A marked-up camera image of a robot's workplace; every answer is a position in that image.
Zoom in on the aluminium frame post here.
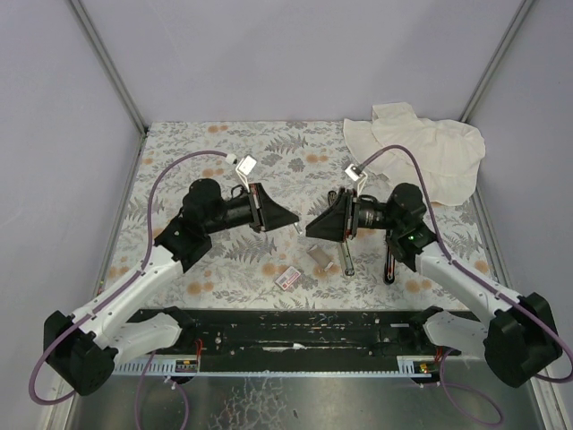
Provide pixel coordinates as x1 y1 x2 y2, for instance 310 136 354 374
458 0 537 124
66 0 149 135

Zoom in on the red white staple box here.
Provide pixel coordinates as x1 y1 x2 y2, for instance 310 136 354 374
275 266 301 290

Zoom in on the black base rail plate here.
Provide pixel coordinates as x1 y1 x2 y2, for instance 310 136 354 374
142 307 462 386

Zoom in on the silver stapler magazine rail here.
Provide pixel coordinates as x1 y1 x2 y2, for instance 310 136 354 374
327 190 355 278

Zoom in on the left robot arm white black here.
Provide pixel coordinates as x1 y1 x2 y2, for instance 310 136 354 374
43 179 299 396

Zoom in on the cardboard staple tray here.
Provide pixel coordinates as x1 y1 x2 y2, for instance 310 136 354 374
307 245 334 271

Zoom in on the white slotted cable duct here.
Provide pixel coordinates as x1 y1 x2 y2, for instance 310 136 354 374
114 356 200 376

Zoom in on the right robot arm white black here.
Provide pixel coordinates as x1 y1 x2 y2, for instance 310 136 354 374
306 184 571 388

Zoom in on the right aluminium frame post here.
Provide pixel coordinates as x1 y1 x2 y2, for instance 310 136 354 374
458 0 537 124

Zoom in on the black stapler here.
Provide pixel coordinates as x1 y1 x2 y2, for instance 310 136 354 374
383 230 396 285

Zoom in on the floral patterned table mat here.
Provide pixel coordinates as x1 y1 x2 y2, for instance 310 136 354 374
101 119 502 311

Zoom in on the cream white cloth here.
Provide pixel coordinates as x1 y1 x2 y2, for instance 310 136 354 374
343 102 486 206

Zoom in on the left aluminium frame post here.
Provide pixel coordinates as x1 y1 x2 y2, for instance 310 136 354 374
66 0 149 135

